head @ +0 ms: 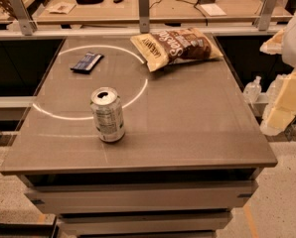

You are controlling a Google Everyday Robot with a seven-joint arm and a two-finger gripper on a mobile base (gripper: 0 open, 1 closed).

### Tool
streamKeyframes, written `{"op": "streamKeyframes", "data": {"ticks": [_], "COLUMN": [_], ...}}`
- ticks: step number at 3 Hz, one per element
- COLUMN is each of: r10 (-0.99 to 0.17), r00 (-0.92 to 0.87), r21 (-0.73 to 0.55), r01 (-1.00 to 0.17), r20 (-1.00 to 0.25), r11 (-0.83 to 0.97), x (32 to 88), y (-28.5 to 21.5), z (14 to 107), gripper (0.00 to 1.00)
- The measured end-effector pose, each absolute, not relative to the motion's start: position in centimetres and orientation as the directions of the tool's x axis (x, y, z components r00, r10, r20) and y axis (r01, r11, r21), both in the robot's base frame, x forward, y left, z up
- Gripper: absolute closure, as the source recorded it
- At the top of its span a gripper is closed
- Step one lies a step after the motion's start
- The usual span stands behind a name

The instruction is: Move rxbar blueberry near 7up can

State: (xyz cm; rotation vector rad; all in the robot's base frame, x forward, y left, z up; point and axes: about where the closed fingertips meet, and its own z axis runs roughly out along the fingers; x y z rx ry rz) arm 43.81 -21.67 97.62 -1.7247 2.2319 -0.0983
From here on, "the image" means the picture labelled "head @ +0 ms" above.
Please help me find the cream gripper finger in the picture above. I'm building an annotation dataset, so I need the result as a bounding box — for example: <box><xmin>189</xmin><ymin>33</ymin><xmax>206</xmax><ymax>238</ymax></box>
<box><xmin>259</xmin><ymin>30</ymin><xmax>284</xmax><ymax>55</ymax></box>
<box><xmin>260</xmin><ymin>68</ymin><xmax>296</xmax><ymax>136</ymax></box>

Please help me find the right metal bracket post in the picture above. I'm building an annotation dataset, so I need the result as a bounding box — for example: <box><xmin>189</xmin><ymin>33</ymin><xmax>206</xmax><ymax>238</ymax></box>
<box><xmin>255</xmin><ymin>0</ymin><xmax>277</xmax><ymax>31</ymax></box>

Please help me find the middle metal bracket post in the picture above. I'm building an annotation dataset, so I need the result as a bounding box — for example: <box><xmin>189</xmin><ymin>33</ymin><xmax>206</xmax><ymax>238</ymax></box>
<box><xmin>138</xmin><ymin>0</ymin><xmax>150</xmax><ymax>34</ymax></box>

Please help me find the brown and cream chip bag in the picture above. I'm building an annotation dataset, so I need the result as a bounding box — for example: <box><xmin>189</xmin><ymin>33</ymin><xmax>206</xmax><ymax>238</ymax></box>
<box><xmin>130</xmin><ymin>28</ymin><xmax>222</xmax><ymax>72</ymax></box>

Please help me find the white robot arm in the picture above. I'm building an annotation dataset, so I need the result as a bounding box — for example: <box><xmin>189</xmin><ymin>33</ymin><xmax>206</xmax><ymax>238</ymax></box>
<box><xmin>260</xmin><ymin>13</ymin><xmax>296</xmax><ymax>136</ymax></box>

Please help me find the grey drawer cabinet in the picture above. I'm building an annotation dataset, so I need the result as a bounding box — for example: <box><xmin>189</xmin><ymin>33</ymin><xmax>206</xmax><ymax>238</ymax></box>
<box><xmin>25</xmin><ymin>168</ymin><xmax>257</xmax><ymax>236</ymax></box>

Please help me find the metal bracket post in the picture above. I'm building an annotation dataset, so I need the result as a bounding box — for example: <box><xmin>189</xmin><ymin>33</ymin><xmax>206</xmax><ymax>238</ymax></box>
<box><xmin>138</xmin><ymin>0</ymin><xmax>150</xmax><ymax>34</ymax></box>
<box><xmin>255</xmin><ymin>0</ymin><xmax>277</xmax><ymax>31</ymax></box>
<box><xmin>9</xmin><ymin>0</ymin><xmax>37</xmax><ymax>36</ymax></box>

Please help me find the white paper card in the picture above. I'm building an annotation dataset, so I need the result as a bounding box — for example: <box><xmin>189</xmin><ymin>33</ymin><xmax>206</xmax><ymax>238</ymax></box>
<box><xmin>202</xmin><ymin>3</ymin><xmax>226</xmax><ymax>16</ymax></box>

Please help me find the clear sanitizer bottle right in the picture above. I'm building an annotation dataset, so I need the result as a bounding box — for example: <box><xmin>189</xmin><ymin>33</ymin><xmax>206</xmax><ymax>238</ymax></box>
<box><xmin>266</xmin><ymin>74</ymin><xmax>286</xmax><ymax>101</ymax></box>

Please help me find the left metal bracket post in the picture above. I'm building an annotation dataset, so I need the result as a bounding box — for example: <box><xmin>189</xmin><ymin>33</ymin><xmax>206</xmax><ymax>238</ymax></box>
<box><xmin>9</xmin><ymin>0</ymin><xmax>37</xmax><ymax>36</ymax></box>

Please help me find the blue rxbar blueberry wrapper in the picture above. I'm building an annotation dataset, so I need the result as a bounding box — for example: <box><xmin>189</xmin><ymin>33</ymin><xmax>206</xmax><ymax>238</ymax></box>
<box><xmin>71</xmin><ymin>52</ymin><xmax>104</xmax><ymax>74</ymax></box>

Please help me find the tan paper packet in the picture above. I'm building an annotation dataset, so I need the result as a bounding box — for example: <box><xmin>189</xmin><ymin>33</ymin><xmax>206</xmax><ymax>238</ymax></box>
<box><xmin>47</xmin><ymin>2</ymin><xmax>75</xmax><ymax>14</ymax></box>

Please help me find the clear sanitizer bottle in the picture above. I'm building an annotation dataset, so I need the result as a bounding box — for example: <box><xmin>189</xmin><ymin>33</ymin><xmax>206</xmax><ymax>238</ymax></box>
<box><xmin>243</xmin><ymin>76</ymin><xmax>261</xmax><ymax>103</ymax></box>
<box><xmin>266</xmin><ymin>74</ymin><xmax>286</xmax><ymax>101</ymax></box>

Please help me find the clear sanitizer bottle left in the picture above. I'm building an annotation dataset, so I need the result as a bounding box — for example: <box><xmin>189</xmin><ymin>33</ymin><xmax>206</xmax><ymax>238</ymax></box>
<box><xmin>243</xmin><ymin>76</ymin><xmax>261</xmax><ymax>103</ymax></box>

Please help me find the silver 7up soda can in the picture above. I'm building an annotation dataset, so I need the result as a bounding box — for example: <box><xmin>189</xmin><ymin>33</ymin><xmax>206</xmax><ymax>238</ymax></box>
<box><xmin>90</xmin><ymin>87</ymin><xmax>125</xmax><ymax>143</ymax></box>

